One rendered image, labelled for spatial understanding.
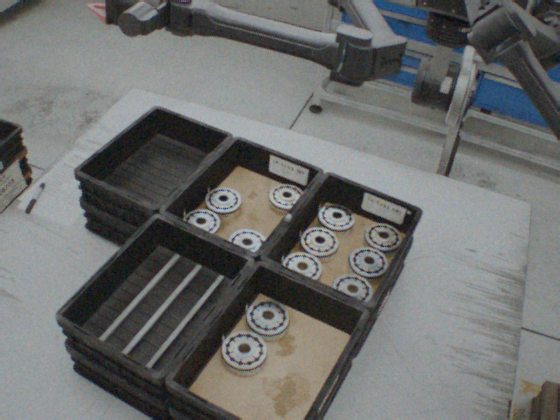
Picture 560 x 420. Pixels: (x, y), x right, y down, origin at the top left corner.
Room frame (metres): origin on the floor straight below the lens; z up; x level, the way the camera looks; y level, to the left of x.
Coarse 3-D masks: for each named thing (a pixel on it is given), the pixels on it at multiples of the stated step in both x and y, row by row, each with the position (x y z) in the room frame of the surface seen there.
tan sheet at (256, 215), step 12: (240, 168) 1.43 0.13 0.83; (228, 180) 1.37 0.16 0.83; (240, 180) 1.38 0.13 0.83; (252, 180) 1.38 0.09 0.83; (264, 180) 1.39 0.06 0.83; (240, 192) 1.32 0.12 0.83; (252, 192) 1.33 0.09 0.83; (264, 192) 1.33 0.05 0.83; (204, 204) 1.25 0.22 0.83; (252, 204) 1.28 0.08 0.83; (264, 204) 1.28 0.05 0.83; (240, 216) 1.22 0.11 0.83; (252, 216) 1.23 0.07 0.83; (264, 216) 1.23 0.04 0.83; (276, 216) 1.24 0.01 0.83; (228, 228) 1.17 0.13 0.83; (240, 228) 1.17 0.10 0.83; (252, 228) 1.18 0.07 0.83; (264, 228) 1.19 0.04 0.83
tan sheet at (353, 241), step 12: (360, 216) 1.28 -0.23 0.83; (360, 228) 1.23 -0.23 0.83; (348, 240) 1.18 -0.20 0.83; (360, 240) 1.18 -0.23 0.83; (348, 252) 1.13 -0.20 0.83; (324, 264) 1.08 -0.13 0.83; (336, 264) 1.08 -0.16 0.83; (324, 276) 1.04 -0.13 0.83; (336, 276) 1.04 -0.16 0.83; (372, 288) 1.01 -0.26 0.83
